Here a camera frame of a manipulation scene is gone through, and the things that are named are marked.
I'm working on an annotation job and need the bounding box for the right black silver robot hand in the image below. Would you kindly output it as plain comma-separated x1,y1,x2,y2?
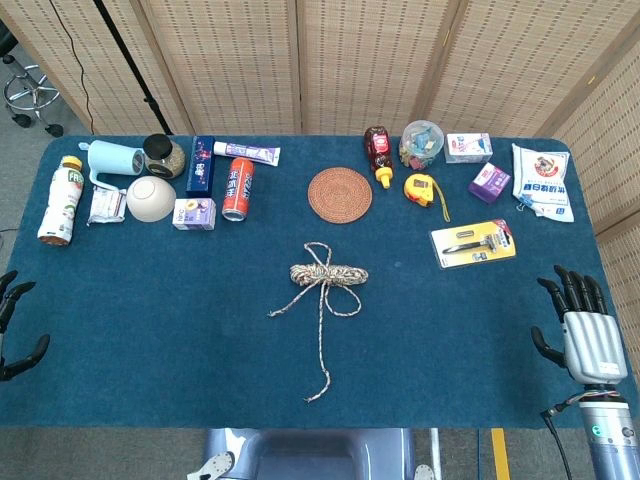
530,264,629,386

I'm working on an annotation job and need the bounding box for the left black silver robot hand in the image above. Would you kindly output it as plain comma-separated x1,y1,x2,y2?
0,269,51,382

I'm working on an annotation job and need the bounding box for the braided multicolour rope bundle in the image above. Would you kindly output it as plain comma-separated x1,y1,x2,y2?
267,241,370,404

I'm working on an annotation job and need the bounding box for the blue felt table cover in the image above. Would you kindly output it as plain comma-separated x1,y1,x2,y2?
0,134,640,431

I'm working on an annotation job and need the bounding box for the razor in yellow blister pack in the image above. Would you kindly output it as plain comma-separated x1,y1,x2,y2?
429,217,518,271

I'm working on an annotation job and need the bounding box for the white drink bottle yellow cap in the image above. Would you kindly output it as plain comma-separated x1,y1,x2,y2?
36,155,85,248

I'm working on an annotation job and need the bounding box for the white sugar bag blue print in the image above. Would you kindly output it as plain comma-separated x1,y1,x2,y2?
510,142,575,224

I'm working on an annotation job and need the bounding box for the white snack packet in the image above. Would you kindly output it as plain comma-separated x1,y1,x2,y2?
86,183,128,226

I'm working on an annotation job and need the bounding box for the purple small box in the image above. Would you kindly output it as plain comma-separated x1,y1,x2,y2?
467,162,512,206

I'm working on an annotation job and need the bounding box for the beige bowl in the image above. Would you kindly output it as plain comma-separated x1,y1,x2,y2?
125,174,177,224

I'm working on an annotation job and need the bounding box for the light blue mug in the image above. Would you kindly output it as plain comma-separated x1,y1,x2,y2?
78,139,146,189

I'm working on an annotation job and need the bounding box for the yellow tape measure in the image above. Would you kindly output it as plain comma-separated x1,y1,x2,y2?
403,172,452,224

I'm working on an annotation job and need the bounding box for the white box blue red print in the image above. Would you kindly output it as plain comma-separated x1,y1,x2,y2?
444,132,494,165

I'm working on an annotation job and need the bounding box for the white purple small carton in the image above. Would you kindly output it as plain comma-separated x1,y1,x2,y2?
171,197,218,232

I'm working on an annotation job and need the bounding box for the office stool chrome base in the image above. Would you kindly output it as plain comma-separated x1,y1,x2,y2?
0,22,65,138

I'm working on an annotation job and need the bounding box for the glass jar black lid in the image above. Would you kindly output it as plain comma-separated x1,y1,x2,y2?
142,133,187,180

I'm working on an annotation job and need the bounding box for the clear plastic jar of clips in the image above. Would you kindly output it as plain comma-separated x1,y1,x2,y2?
398,119,446,171

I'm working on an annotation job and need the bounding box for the dark blue toothpaste box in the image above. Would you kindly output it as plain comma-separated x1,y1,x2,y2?
185,135,217,198

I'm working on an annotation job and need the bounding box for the orange soda can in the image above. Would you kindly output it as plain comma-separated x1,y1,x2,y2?
221,156,256,223

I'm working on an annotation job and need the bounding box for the red sauce bottle yellow cap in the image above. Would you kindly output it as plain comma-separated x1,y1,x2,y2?
363,125,395,190

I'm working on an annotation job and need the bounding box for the round woven brown coaster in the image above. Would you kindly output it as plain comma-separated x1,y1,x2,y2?
307,166,374,225

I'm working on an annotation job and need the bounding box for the blue-grey robot torso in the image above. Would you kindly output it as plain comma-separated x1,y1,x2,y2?
202,427,416,480

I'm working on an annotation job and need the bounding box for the white purple toothpaste tube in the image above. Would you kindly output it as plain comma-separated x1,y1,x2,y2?
212,140,282,167

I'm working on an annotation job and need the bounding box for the black tripod pole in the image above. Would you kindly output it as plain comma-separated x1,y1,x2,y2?
92,0,175,136

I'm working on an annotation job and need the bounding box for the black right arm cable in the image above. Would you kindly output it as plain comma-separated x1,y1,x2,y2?
539,397,584,480

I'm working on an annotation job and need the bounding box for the thin black hanging cable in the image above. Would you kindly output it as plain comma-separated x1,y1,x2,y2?
48,0,96,135

